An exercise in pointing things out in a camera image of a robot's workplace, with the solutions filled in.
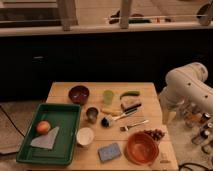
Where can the blue sponge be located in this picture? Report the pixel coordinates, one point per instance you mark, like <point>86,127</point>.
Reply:
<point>109,152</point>

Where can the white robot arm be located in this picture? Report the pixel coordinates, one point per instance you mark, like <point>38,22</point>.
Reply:
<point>186,83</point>

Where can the orange bowl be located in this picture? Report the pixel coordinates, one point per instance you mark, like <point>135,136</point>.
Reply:
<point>141,148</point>

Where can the green plastic cup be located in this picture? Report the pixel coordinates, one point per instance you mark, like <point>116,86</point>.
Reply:
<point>108,96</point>

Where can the yellow banana piece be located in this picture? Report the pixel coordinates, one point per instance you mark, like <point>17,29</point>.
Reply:
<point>111,111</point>

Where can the metal cup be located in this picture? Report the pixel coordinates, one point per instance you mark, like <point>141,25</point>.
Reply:
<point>92,114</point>

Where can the black marker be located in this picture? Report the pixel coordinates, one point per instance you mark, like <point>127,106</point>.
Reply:
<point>132,107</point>

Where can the metal fork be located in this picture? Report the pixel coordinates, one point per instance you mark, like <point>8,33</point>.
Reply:
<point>127,127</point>

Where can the white cup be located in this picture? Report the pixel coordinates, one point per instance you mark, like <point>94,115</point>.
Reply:
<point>85,136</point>

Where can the bunch of dark grapes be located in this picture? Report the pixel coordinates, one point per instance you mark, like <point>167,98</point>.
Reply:
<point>156,134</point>

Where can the red apple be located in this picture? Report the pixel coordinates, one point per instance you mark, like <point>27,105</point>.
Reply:
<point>43,127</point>

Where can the green plastic tray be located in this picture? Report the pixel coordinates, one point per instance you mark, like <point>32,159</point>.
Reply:
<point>57,146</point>

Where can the grey cloth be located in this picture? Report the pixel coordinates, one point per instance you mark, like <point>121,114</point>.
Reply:
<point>46,141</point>

